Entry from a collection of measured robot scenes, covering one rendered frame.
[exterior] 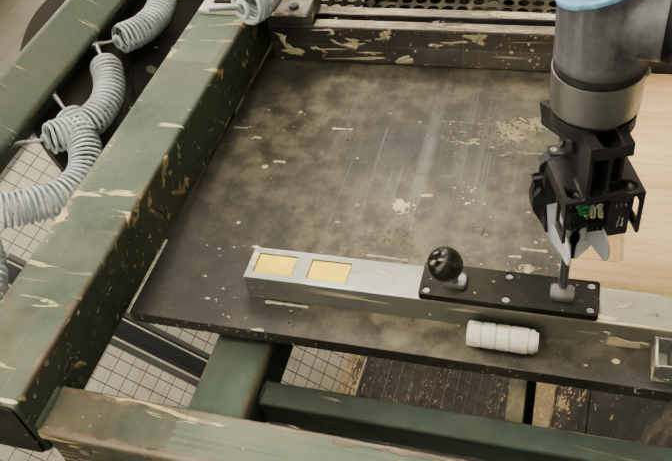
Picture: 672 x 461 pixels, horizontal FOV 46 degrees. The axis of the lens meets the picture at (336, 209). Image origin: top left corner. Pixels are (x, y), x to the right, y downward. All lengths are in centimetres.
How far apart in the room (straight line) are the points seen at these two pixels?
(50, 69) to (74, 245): 74
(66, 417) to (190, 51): 61
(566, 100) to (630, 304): 33
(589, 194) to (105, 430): 55
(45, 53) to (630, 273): 121
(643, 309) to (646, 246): 12
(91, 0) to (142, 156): 81
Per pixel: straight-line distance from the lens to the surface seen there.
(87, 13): 185
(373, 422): 96
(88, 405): 94
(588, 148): 69
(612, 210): 75
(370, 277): 97
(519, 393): 217
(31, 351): 95
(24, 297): 100
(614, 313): 94
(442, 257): 82
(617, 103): 68
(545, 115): 82
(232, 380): 100
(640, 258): 103
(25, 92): 167
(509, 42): 129
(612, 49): 65
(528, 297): 93
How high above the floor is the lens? 180
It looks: 11 degrees down
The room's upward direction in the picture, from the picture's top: 61 degrees counter-clockwise
